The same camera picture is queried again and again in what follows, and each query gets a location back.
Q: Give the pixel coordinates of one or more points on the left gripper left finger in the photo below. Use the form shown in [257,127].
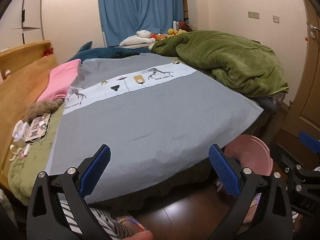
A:
[81,180]

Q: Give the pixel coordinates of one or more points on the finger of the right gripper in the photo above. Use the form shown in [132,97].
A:
[309,142]

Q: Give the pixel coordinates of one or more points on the brown wooden door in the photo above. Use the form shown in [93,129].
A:
[303,114]

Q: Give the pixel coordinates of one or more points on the striped cloth under blanket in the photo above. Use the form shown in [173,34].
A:
[277,98]

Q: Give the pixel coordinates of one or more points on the striped trouser leg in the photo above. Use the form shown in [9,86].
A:
[79,221]

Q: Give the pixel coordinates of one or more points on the green fleece blanket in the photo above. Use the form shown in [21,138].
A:
[240,64]

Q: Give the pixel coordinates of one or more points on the brown teddy bear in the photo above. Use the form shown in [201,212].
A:
[41,108]

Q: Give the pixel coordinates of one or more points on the pink folded cloth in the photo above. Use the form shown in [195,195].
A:
[60,79]

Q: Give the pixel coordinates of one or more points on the wooden headboard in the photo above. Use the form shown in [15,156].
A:
[29,65]

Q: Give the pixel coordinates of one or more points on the dark teal shark plush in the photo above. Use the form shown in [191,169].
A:
[87,52]

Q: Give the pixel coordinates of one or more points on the yellow plush toys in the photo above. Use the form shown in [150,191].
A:
[178,28]

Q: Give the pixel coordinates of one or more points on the white pillow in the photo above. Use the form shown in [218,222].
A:
[141,37]

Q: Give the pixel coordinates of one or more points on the white wardrobe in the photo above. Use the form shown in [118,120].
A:
[21,23]

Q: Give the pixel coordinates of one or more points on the blue curtain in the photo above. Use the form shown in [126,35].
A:
[123,18]

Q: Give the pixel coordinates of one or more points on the white charger with cables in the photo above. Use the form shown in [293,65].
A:
[24,135]

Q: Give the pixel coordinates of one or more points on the silver door handle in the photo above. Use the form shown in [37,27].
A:
[313,30]

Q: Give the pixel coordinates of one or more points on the single wall socket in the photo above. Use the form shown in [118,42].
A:
[276,19]

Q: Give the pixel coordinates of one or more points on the double wall switch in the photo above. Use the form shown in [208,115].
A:
[254,15]

